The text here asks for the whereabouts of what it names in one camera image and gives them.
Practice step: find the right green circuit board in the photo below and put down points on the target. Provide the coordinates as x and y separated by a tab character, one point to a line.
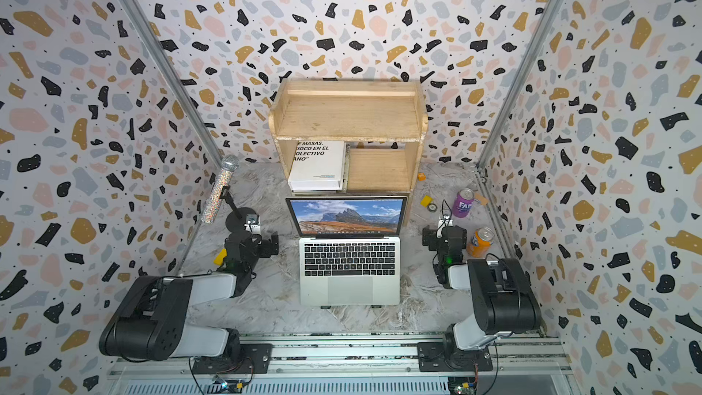
462	386

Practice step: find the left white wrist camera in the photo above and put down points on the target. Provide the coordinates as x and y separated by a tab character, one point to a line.
252	223

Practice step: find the white book black text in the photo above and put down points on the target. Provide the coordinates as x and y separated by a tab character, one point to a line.
318	166

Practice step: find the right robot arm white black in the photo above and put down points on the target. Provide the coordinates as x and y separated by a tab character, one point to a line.
502	301

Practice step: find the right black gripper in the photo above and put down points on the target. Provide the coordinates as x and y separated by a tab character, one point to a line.
445	231

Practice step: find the purple Fanta can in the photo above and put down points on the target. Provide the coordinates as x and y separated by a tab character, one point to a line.
463	203

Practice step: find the green circuit board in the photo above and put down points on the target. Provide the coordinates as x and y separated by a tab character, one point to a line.
462	386
224	386

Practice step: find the yellow rectangular block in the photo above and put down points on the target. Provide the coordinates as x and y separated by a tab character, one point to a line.
220	258

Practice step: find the black folding laptop stand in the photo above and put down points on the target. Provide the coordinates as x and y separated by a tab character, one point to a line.
351	306

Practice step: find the silver laptop computer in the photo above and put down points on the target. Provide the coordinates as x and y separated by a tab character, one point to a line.
349	249

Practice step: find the orange Fanta can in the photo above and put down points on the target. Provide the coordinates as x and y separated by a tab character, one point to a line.
481	242

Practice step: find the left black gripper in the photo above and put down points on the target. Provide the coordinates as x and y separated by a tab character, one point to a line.
241	225

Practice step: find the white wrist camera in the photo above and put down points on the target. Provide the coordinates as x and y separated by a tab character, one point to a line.
252	223
445	221

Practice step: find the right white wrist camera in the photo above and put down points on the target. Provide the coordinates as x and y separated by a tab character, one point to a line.
445	221

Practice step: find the yellow tape measure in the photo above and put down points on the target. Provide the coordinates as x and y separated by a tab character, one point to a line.
429	203

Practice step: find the small wooden block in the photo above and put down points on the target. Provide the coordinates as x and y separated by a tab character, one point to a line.
481	199

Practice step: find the left green circuit board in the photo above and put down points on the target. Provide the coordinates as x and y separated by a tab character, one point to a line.
224	386

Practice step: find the sprinkle-covered microphone on stand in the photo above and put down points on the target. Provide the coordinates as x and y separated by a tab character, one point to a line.
221	194

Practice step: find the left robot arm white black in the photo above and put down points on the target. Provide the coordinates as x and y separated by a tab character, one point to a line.
151	323

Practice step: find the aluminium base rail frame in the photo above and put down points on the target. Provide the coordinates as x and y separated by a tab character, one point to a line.
359	364

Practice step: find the wooden shelf unit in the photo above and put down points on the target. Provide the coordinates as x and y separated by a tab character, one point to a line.
390	114

